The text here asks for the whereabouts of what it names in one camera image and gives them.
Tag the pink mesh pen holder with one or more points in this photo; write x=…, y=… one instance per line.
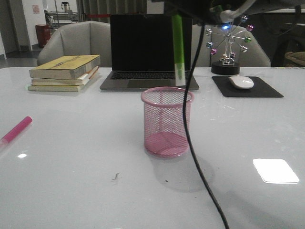
x=164, y=133

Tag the bottom book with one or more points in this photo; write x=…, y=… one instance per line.
x=56, y=88

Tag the grey open laptop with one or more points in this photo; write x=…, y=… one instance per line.
x=142, y=52

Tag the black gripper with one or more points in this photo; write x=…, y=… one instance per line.
x=208, y=11

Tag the right grey armchair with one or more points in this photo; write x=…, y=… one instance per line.
x=248, y=51

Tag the red bin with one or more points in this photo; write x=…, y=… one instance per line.
x=43, y=34

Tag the top yellow book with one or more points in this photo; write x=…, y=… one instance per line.
x=66, y=67

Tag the ferris wheel desk ornament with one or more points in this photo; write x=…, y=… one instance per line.
x=229, y=37

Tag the black mouse pad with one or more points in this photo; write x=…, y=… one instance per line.
x=260, y=89

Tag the middle book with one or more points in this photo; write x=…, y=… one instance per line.
x=82, y=80

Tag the pink highlighter pen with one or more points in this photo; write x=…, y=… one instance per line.
x=15, y=131

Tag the grey armchair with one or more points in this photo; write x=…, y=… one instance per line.
x=248, y=51
x=82, y=38

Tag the white computer mouse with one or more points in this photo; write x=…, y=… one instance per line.
x=241, y=82

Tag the left grey armchair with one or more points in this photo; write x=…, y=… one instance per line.
x=82, y=38

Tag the green highlighter pen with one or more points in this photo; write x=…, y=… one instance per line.
x=178, y=50

